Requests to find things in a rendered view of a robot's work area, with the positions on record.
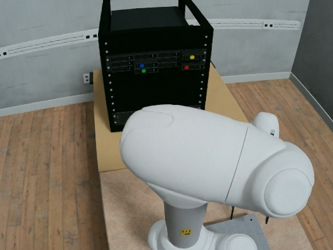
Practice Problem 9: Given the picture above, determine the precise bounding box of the black rack frame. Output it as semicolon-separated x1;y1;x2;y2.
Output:
98;0;214;133

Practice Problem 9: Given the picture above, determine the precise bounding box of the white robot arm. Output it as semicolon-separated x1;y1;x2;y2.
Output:
119;104;314;250

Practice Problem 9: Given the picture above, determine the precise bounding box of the tan flat board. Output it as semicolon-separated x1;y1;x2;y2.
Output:
93;63;248;173

